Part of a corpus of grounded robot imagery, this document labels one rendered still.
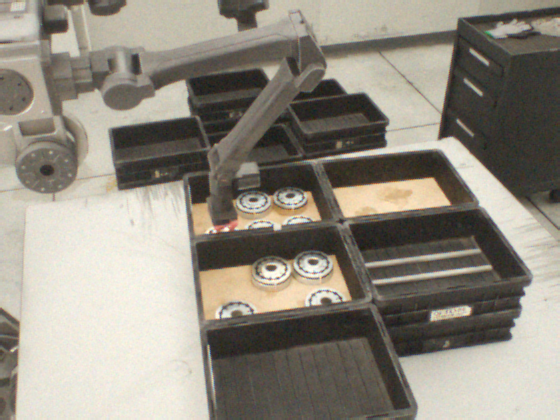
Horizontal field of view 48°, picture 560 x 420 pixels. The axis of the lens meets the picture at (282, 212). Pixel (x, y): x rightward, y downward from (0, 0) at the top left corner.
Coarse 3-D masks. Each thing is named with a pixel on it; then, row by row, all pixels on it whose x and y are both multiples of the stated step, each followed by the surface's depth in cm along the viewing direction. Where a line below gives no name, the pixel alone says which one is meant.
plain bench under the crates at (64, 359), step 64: (128, 192) 217; (64, 256) 190; (128, 256) 190; (64, 320) 170; (128, 320) 170; (192, 320) 170; (64, 384) 153; (128, 384) 153; (192, 384) 153; (448, 384) 153; (512, 384) 153
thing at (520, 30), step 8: (504, 24) 290; (512, 24) 290; (520, 24) 289; (488, 32) 284; (496, 32) 283; (504, 32) 283; (512, 32) 283; (520, 32) 284; (528, 32) 284; (536, 32) 284
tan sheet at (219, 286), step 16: (208, 272) 166; (224, 272) 166; (240, 272) 166; (336, 272) 166; (208, 288) 161; (224, 288) 161; (240, 288) 161; (256, 288) 161; (288, 288) 161; (304, 288) 161; (336, 288) 161; (208, 304) 156; (256, 304) 156; (272, 304) 156; (288, 304) 156; (304, 304) 156
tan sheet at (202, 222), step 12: (192, 204) 189; (204, 204) 189; (312, 204) 189; (204, 216) 185; (240, 216) 185; (276, 216) 185; (288, 216) 185; (312, 216) 185; (204, 228) 180; (240, 228) 180
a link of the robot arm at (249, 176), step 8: (248, 168) 160; (256, 168) 160; (224, 176) 153; (240, 176) 158; (248, 176) 160; (256, 176) 161; (224, 184) 156; (240, 184) 160; (248, 184) 161; (256, 184) 162
